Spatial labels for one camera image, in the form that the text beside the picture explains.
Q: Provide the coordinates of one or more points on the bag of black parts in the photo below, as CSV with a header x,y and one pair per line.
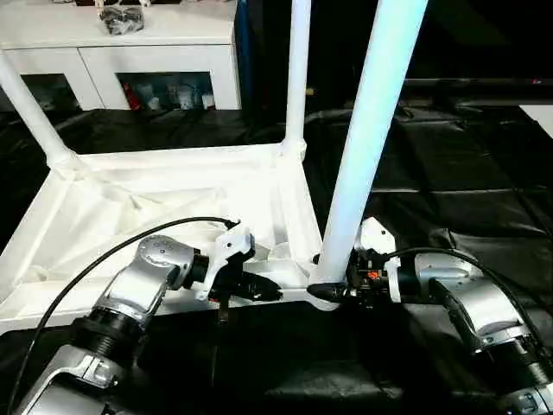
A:
x,y
123,19

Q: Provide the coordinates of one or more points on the black glossy mat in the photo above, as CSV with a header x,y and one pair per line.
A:
x,y
453,151

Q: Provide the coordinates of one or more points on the white plastic table top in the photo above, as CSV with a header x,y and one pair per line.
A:
x,y
129,173

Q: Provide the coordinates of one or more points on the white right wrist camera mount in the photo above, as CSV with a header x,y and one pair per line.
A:
x,y
376,233

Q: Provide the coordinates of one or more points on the white sideboard cabinet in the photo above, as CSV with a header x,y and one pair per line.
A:
x,y
151,56

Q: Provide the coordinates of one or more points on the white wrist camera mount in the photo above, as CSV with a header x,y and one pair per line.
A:
x,y
376,233
229,246

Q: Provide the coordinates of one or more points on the long black bar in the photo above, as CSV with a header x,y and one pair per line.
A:
x,y
475,81

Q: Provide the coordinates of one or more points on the red bottle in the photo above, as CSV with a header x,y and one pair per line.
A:
x,y
130,101

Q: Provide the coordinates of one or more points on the white plastic table leg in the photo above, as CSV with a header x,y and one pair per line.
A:
x,y
298,65
30,112
376,108

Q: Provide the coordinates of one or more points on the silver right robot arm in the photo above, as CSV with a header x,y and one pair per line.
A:
x,y
475,298

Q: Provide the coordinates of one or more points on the small white jar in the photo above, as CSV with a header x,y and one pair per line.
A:
x,y
207,102
154,103
186,100

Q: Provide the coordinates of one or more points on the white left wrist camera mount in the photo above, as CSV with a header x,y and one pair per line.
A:
x,y
229,246

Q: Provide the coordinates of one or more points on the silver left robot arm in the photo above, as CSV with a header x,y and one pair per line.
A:
x,y
147,268

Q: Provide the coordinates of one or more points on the white flat panel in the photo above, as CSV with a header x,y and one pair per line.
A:
x,y
542,119

